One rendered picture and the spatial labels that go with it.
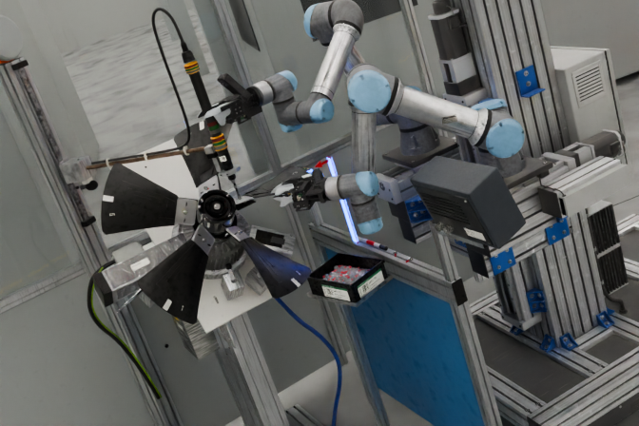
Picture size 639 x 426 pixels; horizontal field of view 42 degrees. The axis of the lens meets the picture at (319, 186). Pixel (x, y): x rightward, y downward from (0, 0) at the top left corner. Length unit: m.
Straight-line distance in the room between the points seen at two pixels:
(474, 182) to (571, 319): 1.23
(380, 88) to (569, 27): 4.16
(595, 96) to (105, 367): 2.12
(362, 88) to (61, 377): 1.74
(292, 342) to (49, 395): 1.05
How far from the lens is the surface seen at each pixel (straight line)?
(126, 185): 2.63
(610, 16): 6.58
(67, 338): 3.37
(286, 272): 2.58
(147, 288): 2.48
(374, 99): 2.34
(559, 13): 6.36
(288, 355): 3.74
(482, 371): 2.64
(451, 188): 2.13
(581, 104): 2.96
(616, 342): 3.24
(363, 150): 2.55
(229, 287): 2.68
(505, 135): 2.44
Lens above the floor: 2.02
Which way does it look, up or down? 19 degrees down
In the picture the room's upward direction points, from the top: 18 degrees counter-clockwise
